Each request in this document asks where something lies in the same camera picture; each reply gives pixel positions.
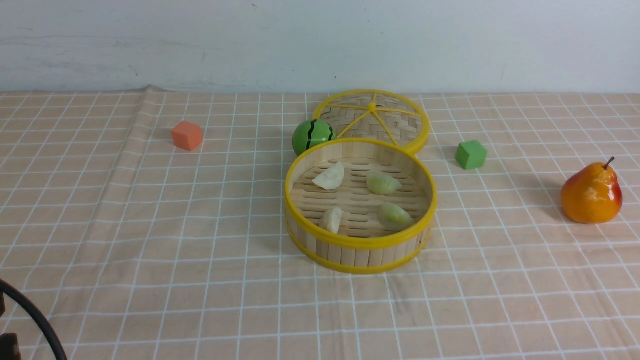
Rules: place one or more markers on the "white dumpling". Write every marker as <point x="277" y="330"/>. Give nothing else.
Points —
<point x="331" y="220"/>
<point x="330" y="179"/>

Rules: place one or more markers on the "pale green dumpling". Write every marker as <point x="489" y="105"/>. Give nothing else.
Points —
<point x="394" y="218"/>

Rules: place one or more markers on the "yellow bamboo steamer tray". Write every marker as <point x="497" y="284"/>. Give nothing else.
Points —
<point x="362" y="245"/>

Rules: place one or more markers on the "yellow bamboo steamer lid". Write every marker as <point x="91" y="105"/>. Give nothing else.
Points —
<point x="379" y="115"/>

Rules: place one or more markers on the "green watermelon toy ball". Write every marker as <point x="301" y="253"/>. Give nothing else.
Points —
<point x="310" y="134"/>

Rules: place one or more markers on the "orange cube block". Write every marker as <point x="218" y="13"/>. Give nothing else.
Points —
<point x="187" y="136"/>

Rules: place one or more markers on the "green cube block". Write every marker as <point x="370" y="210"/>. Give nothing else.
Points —
<point x="471" y="155"/>

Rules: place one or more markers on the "orange yellow pear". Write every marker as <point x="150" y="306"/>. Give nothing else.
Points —
<point x="593" y="195"/>

